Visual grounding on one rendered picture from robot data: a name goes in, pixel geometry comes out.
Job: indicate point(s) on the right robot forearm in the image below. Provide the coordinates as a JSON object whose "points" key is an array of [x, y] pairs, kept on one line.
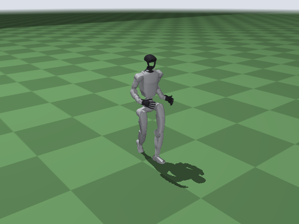
{"points": [[136, 97]]}

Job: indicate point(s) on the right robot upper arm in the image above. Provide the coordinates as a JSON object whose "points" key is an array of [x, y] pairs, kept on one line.
{"points": [[137, 78]]}

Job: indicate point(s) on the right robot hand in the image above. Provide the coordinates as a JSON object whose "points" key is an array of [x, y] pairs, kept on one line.
{"points": [[147, 103]]}

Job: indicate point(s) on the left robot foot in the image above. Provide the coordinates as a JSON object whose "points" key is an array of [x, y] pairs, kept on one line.
{"points": [[158, 159]]}

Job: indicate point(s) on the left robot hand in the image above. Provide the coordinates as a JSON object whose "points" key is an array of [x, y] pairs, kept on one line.
{"points": [[169, 99]]}

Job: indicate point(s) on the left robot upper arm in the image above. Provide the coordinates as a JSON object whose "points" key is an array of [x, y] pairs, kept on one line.
{"points": [[160, 75]]}

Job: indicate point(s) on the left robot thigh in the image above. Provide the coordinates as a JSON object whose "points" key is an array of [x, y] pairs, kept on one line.
{"points": [[160, 117]]}

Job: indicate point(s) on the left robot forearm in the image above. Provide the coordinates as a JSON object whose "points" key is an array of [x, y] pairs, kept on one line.
{"points": [[160, 94]]}

